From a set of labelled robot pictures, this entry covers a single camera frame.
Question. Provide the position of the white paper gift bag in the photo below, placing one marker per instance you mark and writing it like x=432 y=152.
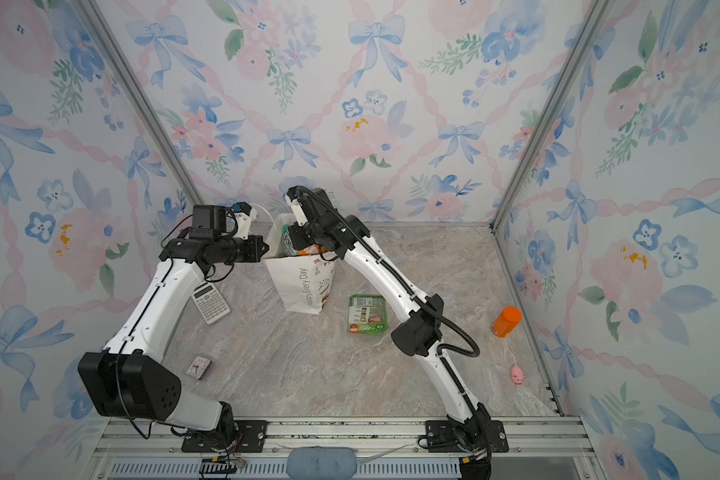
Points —
x=302 y=282

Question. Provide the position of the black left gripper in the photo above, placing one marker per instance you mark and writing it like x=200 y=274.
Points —
x=256 y=252

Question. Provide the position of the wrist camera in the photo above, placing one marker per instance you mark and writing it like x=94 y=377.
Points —
x=244 y=215
x=295 y=195

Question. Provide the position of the grey blue cushion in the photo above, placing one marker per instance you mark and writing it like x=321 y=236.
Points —
x=321 y=463

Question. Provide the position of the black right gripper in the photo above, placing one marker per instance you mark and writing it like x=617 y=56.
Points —
x=296 y=237

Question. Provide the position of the pink small toy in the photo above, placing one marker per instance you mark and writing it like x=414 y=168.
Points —
x=517 y=375

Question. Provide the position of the aluminium rail frame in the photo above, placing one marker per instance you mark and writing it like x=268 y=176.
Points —
x=350 y=448

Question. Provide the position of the green back-side snack bag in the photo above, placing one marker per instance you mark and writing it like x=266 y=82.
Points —
x=367 y=315

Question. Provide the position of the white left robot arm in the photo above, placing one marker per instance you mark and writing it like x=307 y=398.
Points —
x=127 y=378

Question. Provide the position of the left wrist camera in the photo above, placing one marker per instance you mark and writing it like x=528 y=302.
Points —
x=244 y=215

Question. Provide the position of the small card box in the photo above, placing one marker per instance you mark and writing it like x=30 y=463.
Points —
x=198 y=367

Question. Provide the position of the white calculator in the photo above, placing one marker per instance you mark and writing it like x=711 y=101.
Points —
x=210 y=303

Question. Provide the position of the orange bottle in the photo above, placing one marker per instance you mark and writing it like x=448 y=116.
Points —
x=507 y=321

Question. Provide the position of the teal red Fox's candy bag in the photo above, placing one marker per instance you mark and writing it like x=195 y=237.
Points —
x=288 y=248

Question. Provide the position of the orange Fox's candy bag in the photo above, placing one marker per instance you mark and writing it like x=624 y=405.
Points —
x=310 y=250

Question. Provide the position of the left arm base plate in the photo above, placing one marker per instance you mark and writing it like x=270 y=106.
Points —
x=242 y=436

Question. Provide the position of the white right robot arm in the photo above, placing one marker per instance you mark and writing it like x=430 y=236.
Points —
x=423 y=332

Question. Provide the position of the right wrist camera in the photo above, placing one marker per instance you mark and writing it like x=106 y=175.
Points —
x=295 y=195

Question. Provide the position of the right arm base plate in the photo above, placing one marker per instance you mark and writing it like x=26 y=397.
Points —
x=448 y=436

